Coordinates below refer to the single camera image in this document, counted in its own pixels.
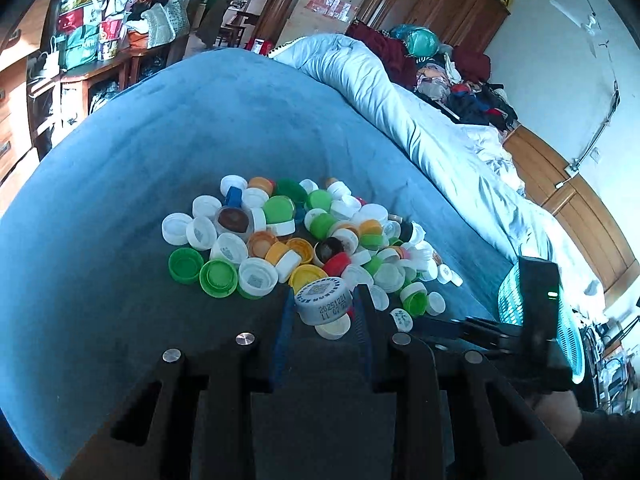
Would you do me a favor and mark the cardboard sheet with red labels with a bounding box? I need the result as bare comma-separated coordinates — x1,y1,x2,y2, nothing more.
289,0,369,37

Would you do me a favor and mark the blue bed blanket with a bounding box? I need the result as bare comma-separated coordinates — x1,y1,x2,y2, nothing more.
0,47,522,479

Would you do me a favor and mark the pile of mixed bottle caps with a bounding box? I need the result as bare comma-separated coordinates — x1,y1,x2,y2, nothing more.
161,174,464,341

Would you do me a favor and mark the light blue quilt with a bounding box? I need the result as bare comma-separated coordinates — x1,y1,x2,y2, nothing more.
270,33,607,322

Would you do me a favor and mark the pile of clothes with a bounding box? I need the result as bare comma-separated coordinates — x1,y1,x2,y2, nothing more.
345,19,519,132

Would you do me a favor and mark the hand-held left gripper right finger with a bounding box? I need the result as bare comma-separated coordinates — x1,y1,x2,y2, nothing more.
351,284,584,480

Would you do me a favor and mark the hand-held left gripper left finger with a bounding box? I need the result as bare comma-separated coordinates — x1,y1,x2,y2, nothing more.
60,289,297,480

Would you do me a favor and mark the wall cable conduit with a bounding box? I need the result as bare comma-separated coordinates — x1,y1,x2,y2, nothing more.
569,40,622,172

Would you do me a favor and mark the grey bottle cap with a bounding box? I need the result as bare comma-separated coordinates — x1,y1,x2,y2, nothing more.
294,276,354,325

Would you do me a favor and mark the wooden wardrobe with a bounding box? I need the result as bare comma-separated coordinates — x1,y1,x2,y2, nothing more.
357,0,512,57

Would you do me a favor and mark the teal plastic basket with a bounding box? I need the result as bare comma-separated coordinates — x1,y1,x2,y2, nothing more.
497,260,587,385

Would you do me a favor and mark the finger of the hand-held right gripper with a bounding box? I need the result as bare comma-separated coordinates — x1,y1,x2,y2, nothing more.
414,314,522,353

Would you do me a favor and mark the floor clutter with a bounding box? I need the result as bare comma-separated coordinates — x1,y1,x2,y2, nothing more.
580,305,640,413

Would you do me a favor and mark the person's right forearm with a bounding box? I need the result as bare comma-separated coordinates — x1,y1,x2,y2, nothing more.
532,389,640,480

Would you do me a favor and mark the green plastic bag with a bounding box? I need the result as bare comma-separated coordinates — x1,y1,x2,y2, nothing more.
399,25,442,59

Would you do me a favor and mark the dark wooden chair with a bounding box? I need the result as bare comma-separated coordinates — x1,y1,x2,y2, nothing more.
217,9,262,49

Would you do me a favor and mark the wooden headboard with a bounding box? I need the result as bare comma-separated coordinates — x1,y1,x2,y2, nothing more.
502,124,640,307

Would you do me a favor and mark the wooden cabinet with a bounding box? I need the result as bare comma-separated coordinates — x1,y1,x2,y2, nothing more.
0,0,192,183

